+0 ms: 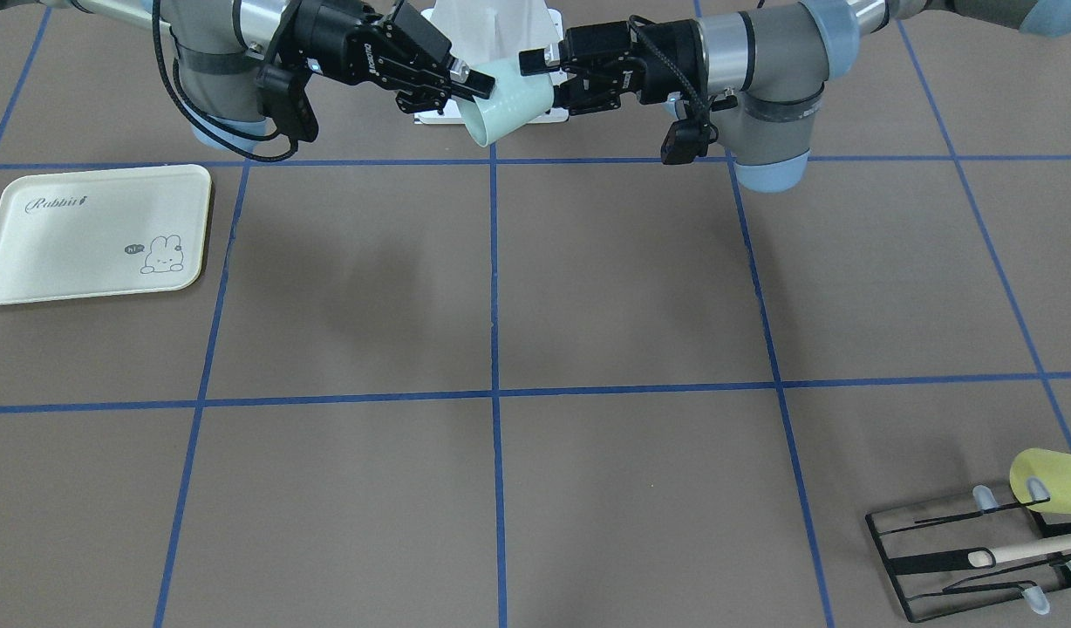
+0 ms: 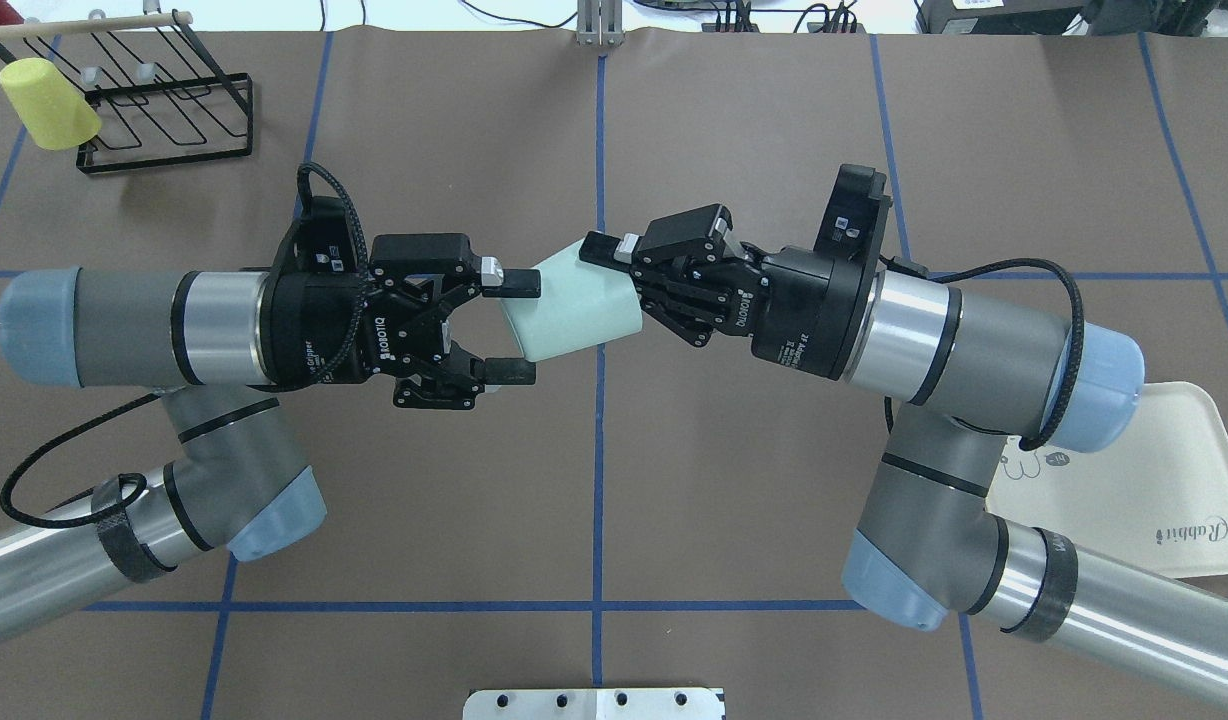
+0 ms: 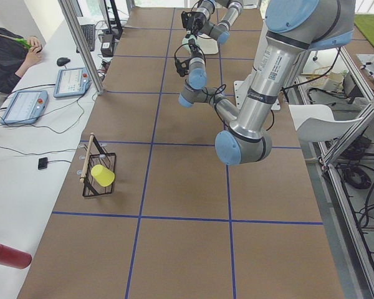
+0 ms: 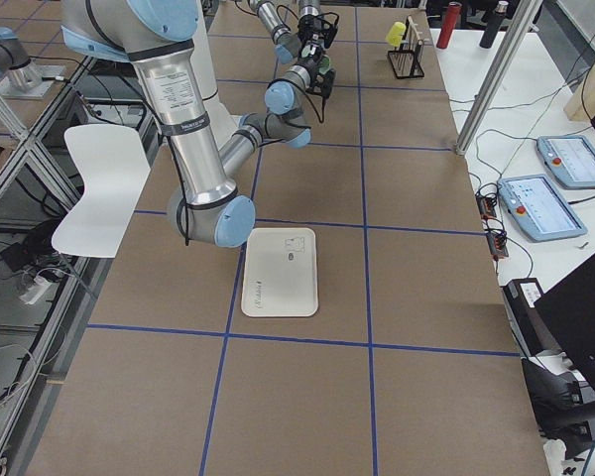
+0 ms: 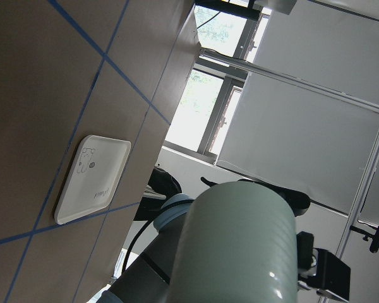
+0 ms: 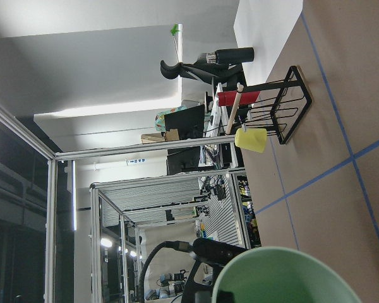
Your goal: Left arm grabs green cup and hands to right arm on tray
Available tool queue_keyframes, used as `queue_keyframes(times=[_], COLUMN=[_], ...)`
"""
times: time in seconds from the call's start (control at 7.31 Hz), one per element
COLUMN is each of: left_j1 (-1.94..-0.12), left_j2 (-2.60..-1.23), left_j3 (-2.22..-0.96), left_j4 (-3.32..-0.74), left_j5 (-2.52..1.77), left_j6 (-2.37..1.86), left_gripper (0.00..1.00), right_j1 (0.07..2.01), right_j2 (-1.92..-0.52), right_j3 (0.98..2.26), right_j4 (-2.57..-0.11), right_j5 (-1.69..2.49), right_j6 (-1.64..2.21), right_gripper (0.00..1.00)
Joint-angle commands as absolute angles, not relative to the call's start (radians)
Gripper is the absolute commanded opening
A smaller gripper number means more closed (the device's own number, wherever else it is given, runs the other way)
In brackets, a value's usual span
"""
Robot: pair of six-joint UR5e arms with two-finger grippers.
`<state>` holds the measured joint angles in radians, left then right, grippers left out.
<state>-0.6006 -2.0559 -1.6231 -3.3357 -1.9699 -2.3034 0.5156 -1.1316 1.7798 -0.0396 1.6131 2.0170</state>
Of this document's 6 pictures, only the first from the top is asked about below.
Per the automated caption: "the cream rabbit tray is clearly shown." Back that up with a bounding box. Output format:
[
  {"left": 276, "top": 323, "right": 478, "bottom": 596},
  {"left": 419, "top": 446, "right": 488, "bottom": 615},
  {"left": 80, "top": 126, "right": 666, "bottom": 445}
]
[{"left": 0, "top": 166, "right": 213, "bottom": 305}]

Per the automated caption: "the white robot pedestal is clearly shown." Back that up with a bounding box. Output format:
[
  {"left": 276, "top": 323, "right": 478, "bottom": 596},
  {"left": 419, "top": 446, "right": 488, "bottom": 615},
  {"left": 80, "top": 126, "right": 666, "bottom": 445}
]
[{"left": 412, "top": 0, "right": 573, "bottom": 126}]

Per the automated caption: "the black camera cable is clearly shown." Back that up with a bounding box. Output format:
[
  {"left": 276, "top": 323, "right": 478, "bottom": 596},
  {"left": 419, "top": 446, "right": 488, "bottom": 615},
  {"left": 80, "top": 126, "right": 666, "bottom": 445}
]
[
  {"left": 630, "top": 16, "right": 737, "bottom": 132},
  {"left": 150, "top": 0, "right": 301, "bottom": 165}
]

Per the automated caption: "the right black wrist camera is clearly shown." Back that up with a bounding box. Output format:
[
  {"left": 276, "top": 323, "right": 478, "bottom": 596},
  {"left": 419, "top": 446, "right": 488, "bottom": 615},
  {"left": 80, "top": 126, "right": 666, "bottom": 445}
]
[{"left": 256, "top": 64, "right": 319, "bottom": 143}]

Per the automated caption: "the wooden rack handle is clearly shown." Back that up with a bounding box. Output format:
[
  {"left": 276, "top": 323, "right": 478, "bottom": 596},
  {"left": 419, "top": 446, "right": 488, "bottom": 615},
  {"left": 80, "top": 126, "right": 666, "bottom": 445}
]
[{"left": 966, "top": 533, "right": 1071, "bottom": 568}]

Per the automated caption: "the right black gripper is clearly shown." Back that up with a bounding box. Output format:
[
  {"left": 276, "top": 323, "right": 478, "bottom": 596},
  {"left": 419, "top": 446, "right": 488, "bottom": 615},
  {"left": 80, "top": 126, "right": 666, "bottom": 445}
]
[{"left": 280, "top": 1, "right": 496, "bottom": 115}]

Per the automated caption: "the yellow cup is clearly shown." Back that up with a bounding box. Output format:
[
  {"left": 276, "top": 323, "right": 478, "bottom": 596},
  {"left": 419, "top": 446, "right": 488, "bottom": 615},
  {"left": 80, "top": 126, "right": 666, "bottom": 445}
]
[{"left": 1009, "top": 447, "right": 1071, "bottom": 515}]

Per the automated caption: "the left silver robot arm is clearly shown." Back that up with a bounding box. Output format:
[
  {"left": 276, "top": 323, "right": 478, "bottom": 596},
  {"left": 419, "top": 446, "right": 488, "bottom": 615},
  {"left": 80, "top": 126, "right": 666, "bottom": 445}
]
[{"left": 518, "top": 1, "right": 1071, "bottom": 194}]

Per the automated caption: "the pale green cup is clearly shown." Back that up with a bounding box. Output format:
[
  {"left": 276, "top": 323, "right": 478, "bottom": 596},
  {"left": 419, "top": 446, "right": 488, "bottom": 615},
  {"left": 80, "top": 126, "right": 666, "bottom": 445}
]
[{"left": 457, "top": 55, "right": 553, "bottom": 147}]

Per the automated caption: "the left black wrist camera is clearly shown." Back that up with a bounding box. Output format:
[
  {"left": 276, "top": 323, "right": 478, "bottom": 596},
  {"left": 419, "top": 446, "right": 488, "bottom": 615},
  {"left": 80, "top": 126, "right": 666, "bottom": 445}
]
[{"left": 660, "top": 114, "right": 718, "bottom": 166}]

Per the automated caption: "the black wire cup rack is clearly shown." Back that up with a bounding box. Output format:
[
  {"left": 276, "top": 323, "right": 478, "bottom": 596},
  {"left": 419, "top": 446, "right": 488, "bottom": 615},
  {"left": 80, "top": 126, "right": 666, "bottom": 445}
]
[{"left": 865, "top": 482, "right": 1071, "bottom": 624}]

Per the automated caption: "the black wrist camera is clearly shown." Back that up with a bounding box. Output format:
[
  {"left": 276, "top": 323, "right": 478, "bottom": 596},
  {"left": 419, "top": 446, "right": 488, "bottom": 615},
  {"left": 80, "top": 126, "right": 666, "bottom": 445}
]
[
  {"left": 256, "top": 64, "right": 319, "bottom": 143},
  {"left": 660, "top": 114, "right": 718, "bottom": 166}
]

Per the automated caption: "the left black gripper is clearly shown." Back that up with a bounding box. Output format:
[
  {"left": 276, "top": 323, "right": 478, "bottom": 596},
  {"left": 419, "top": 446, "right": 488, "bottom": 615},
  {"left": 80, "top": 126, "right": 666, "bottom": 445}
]
[{"left": 518, "top": 17, "right": 711, "bottom": 118}]

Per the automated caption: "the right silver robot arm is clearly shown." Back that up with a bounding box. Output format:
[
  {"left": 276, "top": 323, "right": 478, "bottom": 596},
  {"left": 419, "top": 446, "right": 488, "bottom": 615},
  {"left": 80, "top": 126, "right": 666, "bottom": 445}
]
[{"left": 69, "top": 1, "right": 495, "bottom": 160}]

